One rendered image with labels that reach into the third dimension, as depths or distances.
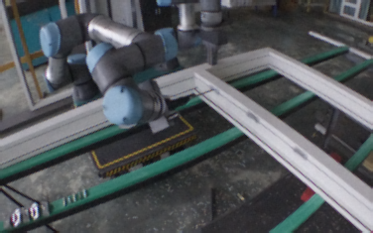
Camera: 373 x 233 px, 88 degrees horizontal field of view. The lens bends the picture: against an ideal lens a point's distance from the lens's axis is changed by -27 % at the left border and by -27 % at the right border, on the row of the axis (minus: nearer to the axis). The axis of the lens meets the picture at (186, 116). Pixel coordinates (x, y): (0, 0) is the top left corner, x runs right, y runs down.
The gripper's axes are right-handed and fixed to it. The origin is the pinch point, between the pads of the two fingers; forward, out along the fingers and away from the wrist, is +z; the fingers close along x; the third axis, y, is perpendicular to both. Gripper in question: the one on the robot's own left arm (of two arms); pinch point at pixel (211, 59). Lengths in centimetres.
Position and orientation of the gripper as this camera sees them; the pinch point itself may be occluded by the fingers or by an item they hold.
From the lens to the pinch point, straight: 99.6
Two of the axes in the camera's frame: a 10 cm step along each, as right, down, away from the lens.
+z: 0.5, 8.1, 5.9
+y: -8.5, 3.4, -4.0
